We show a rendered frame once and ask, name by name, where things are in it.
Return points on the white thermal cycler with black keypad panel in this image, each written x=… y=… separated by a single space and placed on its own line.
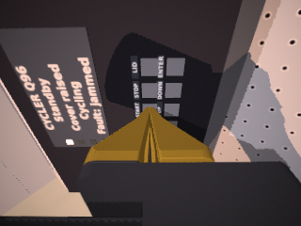
x=76 y=71

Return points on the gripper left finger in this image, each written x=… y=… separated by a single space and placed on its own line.
x=131 y=142

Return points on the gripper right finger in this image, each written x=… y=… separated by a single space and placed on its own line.
x=169 y=143

